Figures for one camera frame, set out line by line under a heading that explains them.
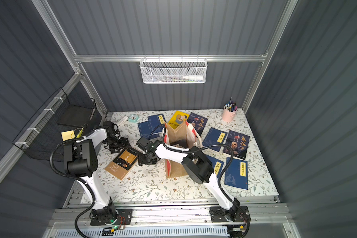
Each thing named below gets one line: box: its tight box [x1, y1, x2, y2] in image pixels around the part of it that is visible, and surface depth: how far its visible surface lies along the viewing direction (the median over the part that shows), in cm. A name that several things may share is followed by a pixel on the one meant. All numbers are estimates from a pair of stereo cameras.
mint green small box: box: [127, 114, 140, 123], surface depth 117 cm
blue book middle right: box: [202, 126, 228, 152], surface depth 107 cm
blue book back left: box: [137, 120, 160, 140], surface depth 111 cm
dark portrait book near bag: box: [186, 112, 209, 137], surface depth 114 cm
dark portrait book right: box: [223, 129, 250, 161], surface depth 104 cm
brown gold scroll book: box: [104, 146, 144, 181], surface depth 93 cm
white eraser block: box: [116, 116, 129, 127], surface depth 114 cm
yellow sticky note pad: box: [60, 129, 76, 142], surface depth 75 cm
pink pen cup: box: [222, 96, 238, 123], surface depth 111 cm
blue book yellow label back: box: [147, 113, 167, 134], surface depth 116 cm
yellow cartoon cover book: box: [167, 111, 190, 130], surface depth 118 cm
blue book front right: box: [224, 156, 249, 190], surface depth 87 cm
